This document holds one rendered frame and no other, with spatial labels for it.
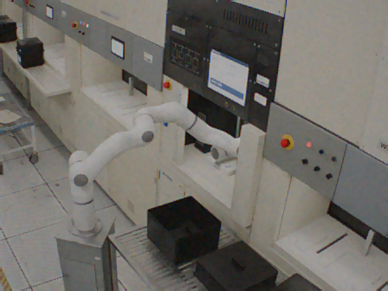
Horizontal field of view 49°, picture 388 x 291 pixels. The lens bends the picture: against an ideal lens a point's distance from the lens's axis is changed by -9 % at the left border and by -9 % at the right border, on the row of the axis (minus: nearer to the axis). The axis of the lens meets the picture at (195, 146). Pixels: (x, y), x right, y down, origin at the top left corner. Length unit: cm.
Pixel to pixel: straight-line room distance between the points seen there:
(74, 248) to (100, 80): 202
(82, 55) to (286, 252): 249
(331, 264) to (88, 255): 125
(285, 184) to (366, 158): 51
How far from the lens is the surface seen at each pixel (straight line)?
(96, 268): 251
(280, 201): 218
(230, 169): 279
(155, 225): 230
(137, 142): 215
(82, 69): 401
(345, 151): 183
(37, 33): 538
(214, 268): 214
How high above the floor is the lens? 232
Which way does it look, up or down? 28 degrees down
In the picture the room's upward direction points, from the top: 5 degrees clockwise
